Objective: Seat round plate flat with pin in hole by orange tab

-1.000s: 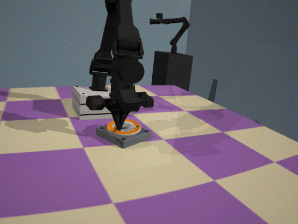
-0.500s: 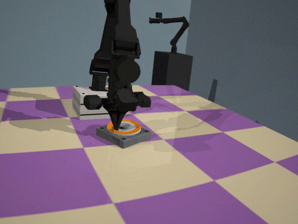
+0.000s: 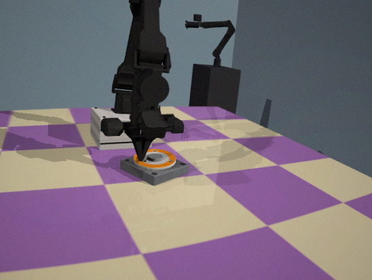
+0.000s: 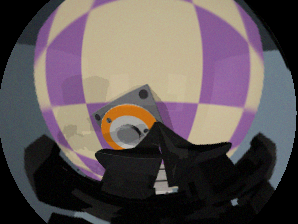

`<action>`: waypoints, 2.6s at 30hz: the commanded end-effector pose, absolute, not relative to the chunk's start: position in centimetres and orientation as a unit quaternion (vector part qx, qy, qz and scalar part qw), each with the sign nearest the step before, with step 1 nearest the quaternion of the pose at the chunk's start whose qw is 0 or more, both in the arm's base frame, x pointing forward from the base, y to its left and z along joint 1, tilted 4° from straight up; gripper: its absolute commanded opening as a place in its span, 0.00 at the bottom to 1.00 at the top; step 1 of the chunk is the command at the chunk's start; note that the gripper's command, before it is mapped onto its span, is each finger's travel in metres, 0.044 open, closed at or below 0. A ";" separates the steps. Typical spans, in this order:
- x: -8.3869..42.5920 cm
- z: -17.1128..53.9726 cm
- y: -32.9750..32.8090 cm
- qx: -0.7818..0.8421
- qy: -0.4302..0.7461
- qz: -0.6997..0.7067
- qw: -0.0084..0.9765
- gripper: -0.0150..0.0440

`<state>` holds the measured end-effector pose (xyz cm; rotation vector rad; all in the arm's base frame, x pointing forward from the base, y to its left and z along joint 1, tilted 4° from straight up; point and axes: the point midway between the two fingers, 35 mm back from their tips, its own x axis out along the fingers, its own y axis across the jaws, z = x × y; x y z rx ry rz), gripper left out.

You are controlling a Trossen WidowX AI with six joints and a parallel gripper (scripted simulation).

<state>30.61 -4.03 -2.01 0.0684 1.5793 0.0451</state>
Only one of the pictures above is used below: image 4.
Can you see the orange round plate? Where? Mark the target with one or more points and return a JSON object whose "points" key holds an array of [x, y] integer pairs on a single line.
{"points": [[128, 114]]}

